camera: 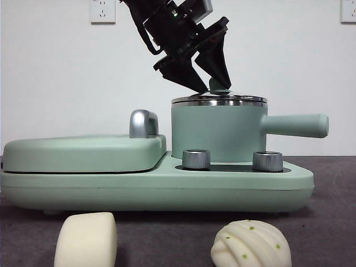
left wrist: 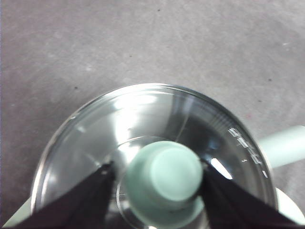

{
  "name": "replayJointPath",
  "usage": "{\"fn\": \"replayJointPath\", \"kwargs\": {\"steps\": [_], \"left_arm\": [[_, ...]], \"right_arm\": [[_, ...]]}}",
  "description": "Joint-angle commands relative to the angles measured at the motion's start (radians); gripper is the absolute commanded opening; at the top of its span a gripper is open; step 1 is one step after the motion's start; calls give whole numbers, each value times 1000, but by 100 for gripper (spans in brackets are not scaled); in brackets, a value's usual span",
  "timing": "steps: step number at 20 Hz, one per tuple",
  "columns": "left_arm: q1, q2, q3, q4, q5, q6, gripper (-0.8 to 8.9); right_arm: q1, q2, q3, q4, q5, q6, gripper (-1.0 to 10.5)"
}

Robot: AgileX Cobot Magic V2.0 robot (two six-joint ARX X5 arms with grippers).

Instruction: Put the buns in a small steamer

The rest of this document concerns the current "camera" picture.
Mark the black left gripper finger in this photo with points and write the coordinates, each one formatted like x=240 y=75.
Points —
x=180 y=71
x=218 y=61

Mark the white wall socket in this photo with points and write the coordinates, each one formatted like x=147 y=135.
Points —
x=103 y=12
x=349 y=11

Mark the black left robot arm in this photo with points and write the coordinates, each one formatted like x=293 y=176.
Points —
x=139 y=8

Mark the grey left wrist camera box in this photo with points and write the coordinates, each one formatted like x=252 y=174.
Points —
x=204 y=11

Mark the pale green cooker base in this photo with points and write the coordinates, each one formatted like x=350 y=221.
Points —
x=167 y=192

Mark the smooth white steamed bun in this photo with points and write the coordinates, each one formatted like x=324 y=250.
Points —
x=83 y=242

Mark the silver control knob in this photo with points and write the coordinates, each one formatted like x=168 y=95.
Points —
x=196 y=160
x=267 y=161

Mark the glass lid with green knob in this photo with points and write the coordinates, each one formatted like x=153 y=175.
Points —
x=222 y=100

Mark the ridged white bun green specks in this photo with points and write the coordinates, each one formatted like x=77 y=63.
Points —
x=250 y=244

